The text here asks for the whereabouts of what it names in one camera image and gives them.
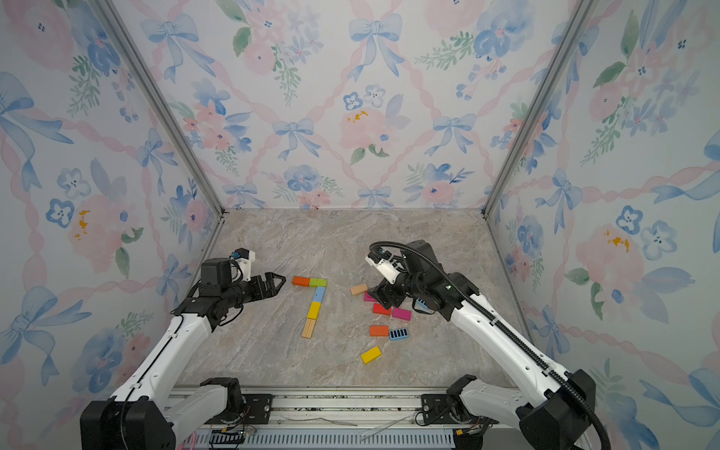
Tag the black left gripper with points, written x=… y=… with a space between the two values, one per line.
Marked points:
x=263 y=292

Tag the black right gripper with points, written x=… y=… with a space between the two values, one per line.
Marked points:
x=384 y=291

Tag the tan wooden block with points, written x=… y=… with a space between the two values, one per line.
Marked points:
x=359 y=290

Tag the orange block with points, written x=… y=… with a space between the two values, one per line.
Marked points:
x=301 y=281
x=379 y=331

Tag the green block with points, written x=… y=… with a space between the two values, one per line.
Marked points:
x=315 y=283

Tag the light blue block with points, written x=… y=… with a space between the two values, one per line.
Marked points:
x=319 y=294

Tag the yellow block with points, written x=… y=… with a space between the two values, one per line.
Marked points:
x=371 y=355
x=314 y=311

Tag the striped natural wood block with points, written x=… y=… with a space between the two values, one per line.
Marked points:
x=309 y=328

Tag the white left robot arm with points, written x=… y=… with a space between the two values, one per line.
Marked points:
x=137 y=415

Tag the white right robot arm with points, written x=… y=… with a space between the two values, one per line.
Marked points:
x=551 y=406

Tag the red block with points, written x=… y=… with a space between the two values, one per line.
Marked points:
x=379 y=309

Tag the magenta block flat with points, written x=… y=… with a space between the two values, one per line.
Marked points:
x=402 y=314

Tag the blue slotted block far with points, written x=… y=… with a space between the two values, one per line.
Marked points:
x=420 y=307

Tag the blue slotted block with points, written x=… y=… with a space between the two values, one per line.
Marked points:
x=398 y=334
x=420 y=307

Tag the blue slotted block near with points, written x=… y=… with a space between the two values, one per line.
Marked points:
x=398 y=334

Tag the yellow block front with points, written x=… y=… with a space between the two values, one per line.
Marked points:
x=371 y=355

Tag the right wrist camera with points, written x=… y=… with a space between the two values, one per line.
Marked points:
x=390 y=266

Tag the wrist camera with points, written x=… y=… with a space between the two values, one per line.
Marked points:
x=390 y=266
x=242 y=260

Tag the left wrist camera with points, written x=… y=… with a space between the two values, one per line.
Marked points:
x=242 y=260

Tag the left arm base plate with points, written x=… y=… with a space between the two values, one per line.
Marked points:
x=256 y=409

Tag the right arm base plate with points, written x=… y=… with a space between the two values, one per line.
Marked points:
x=441 y=409

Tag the aluminium front rail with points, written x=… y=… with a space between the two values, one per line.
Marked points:
x=346 y=408

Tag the aluminium left corner post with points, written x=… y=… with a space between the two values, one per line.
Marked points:
x=110 y=19

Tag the aluminium corner post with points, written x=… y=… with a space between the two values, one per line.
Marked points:
x=110 y=19
x=577 y=24

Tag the aluminium right corner post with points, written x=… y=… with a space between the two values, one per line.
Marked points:
x=577 y=24

